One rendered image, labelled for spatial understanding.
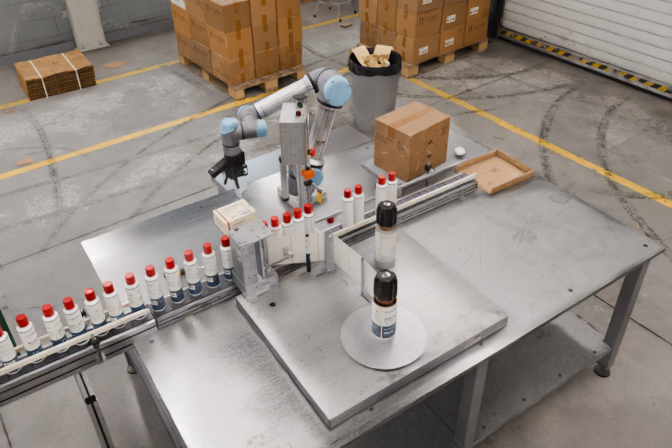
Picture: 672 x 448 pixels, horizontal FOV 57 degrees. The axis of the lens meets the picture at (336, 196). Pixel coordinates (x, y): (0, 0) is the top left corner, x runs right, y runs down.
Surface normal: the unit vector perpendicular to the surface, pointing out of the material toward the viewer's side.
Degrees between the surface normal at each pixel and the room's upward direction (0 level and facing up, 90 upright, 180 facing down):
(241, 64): 87
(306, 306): 0
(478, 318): 0
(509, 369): 3
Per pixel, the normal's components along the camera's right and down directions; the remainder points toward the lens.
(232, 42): 0.58, 0.45
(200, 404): -0.01, -0.82
